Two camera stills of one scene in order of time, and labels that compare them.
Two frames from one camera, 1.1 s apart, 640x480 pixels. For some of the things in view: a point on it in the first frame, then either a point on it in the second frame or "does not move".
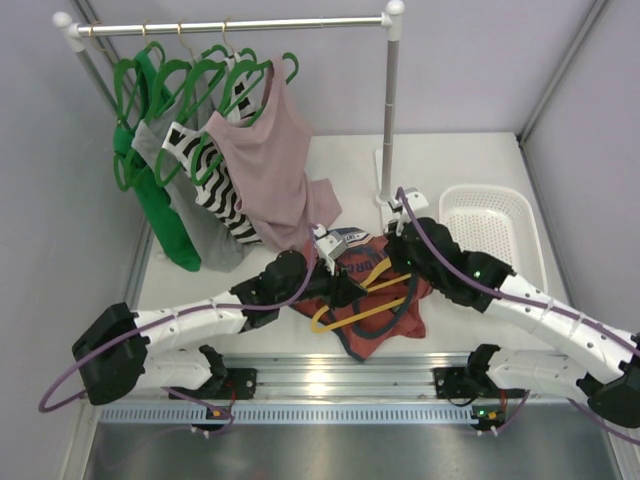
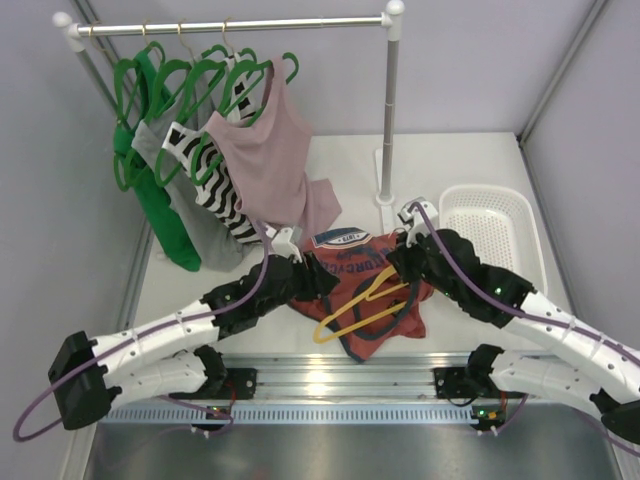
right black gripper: x=393 y=247 does not move
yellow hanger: x=378 y=271 -> x=368 y=321
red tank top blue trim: x=373 y=296 does not move
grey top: x=218 y=243 does not move
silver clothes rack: x=67 y=34 does not move
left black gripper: x=338 y=282 -> x=310 y=276
